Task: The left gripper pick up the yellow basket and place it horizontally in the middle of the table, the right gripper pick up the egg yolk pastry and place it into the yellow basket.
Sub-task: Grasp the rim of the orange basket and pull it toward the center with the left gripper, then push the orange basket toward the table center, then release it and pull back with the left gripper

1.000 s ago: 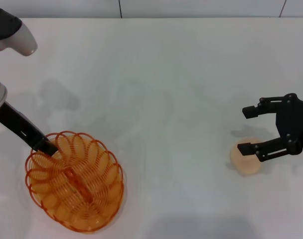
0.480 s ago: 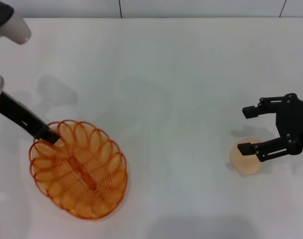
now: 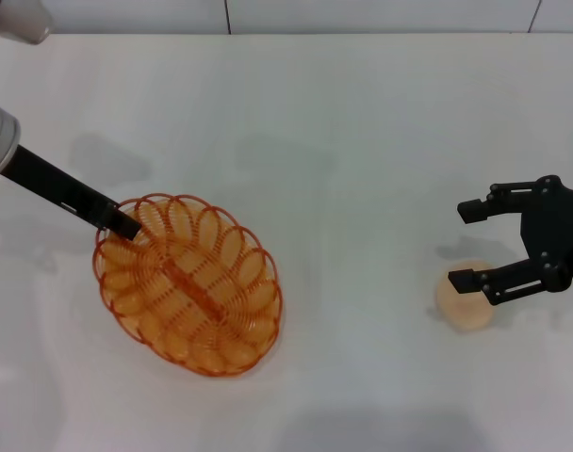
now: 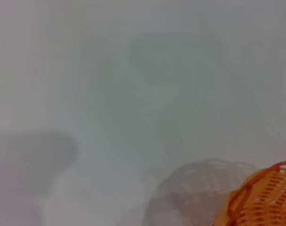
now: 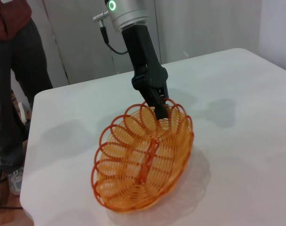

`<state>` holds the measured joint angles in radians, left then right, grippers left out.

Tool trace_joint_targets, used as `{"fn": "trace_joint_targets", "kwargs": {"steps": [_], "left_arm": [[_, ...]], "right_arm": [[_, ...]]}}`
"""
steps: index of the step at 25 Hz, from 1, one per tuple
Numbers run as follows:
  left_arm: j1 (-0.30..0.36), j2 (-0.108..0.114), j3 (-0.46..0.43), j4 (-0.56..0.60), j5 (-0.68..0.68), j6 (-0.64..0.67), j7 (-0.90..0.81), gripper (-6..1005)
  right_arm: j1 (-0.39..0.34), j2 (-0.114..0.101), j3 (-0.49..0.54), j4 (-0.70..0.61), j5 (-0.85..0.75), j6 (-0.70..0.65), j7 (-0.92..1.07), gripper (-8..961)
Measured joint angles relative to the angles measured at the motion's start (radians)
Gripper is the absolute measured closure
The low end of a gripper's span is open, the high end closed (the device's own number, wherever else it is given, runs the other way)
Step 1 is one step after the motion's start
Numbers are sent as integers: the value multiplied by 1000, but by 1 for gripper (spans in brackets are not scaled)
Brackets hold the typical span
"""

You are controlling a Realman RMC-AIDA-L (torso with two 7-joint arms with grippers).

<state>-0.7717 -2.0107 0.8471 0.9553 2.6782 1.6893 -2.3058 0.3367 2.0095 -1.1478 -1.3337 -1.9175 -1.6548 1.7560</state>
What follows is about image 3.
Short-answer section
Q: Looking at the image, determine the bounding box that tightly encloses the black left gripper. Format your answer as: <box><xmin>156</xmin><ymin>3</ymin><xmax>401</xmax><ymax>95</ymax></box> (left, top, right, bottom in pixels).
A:
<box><xmin>0</xmin><ymin>143</ymin><xmax>142</xmax><ymax>242</ymax></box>

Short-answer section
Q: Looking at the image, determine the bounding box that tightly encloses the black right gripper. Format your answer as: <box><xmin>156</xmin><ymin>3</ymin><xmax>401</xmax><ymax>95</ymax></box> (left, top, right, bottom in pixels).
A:
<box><xmin>448</xmin><ymin>174</ymin><xmax>573</xmax><ymax>310</ymax></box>

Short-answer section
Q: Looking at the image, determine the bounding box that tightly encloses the orange wire basket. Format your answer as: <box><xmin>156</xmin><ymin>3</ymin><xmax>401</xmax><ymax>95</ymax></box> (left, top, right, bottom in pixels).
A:
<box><xmin>91</xmin><ymin>190</ymin><xmax>284</xmax><ymax>378</ymax></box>

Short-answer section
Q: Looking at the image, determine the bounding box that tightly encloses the pale round bread bun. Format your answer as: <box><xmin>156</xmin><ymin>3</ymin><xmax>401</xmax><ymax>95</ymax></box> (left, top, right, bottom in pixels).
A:
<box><xmin>435</xmin><ymin>257</ymin><xmax>496</xmax><ymax>331</ymax></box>

